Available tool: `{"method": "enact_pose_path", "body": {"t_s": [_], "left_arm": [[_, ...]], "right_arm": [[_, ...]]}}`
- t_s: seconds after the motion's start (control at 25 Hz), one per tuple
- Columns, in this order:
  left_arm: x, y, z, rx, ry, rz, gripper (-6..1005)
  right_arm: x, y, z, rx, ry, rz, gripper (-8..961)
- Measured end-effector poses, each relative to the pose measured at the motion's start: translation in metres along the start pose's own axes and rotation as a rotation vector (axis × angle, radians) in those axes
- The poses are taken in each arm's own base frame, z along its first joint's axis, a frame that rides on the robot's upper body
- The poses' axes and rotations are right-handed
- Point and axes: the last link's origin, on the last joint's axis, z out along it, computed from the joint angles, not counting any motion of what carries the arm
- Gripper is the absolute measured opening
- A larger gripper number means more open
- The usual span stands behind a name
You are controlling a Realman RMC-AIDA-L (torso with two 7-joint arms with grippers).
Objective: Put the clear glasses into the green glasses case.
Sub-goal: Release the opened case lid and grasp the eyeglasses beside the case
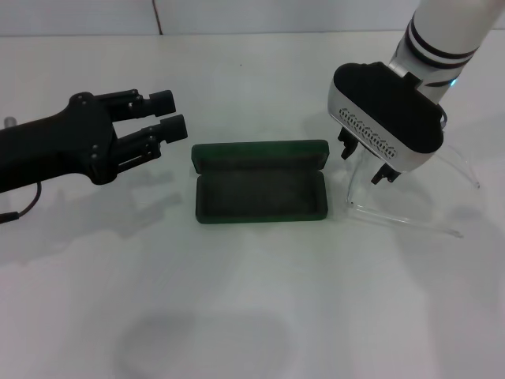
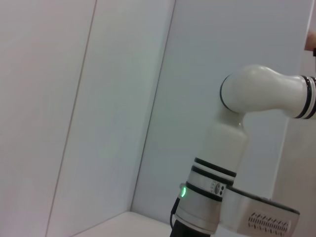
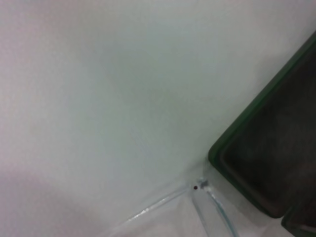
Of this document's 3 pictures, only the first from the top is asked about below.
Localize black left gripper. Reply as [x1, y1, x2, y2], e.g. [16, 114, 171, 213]
[0, 89, 187, 194]

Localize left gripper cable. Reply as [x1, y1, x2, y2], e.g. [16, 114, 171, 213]
[0, 181, 44, 225]

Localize silver black wrist camera box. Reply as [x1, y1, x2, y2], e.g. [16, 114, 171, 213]
[327, 62, 445, 173]

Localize clear plastic glasses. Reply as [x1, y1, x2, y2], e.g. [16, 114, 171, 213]
[346, 144, 481, 239]

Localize green glasses case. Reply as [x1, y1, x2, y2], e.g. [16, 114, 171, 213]
[191, 139, 330, 225]

